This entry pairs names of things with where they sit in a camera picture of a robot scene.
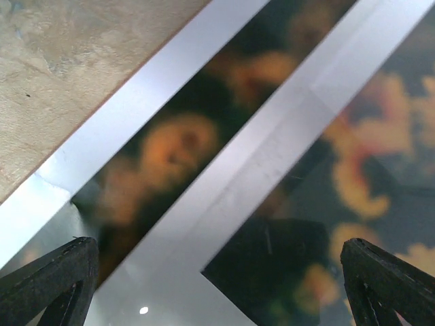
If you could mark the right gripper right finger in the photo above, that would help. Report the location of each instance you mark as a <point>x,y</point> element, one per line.
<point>382,288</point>

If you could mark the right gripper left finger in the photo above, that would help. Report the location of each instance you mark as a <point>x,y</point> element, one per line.
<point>60,284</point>

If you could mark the white passe-partout mat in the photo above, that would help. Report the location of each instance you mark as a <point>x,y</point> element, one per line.
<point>344,149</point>

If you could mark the sunflower photo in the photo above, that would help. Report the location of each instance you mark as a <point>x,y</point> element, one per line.
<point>117,177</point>

